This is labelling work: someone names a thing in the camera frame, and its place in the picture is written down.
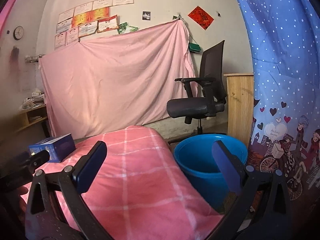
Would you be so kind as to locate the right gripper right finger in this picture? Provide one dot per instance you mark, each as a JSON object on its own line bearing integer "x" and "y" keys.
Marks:
{"x": 272, "y": 218}

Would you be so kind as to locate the certificates on wall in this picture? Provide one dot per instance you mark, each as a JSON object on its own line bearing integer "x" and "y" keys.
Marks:
{"x": 86, "y": 19}

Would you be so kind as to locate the round wall clock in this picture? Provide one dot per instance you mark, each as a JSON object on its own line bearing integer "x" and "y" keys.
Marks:
{"x": 18, "y": 33}

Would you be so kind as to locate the stack of papers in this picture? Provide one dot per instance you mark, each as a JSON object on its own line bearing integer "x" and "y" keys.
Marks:
{"x": 36, "y": 100}

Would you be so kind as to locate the black office chair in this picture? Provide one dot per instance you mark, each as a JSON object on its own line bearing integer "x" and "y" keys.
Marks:
{"x": 206, "y": 95}

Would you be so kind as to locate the red diamond wall sticker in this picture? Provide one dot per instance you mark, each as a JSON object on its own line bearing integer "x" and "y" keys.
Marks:
{"x": 201, "y": 17}

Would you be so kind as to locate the green hanging pouch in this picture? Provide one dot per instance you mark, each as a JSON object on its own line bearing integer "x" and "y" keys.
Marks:
{"x": 194, "y": 48}

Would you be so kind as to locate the small wall photo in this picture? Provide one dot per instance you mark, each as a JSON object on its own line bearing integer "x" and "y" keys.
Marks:
{"x": 146, "y": 16}

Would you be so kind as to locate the blue plastic bucket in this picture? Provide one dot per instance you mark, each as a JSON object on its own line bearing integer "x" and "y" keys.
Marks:
{"x": 194, "y": 157}

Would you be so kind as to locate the blue polka dot curtain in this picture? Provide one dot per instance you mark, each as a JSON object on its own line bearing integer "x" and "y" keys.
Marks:
{"x": 284, "y": 40}

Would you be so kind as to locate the wooden shelf desk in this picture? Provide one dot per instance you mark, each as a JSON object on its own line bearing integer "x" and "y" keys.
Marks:
{"x": 29, "y": 117}

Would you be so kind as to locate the pink plaid bed cover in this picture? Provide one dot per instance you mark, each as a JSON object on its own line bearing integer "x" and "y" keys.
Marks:
{"x": 139, "y": 191}

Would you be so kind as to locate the blue cardboard box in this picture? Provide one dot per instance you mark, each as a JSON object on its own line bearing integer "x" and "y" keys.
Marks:
{"x": 59, "y": 148}

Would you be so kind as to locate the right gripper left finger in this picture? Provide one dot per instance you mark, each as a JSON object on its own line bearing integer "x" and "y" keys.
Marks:
{"x": 56, "y": 208}

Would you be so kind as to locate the pink hanging sheet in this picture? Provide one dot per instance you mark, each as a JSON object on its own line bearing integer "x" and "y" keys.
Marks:
{"x": 106, "y": 84}

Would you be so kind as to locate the wooden cabinet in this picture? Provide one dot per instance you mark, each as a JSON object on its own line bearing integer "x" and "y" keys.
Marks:
{"x": 240, "y": 105}

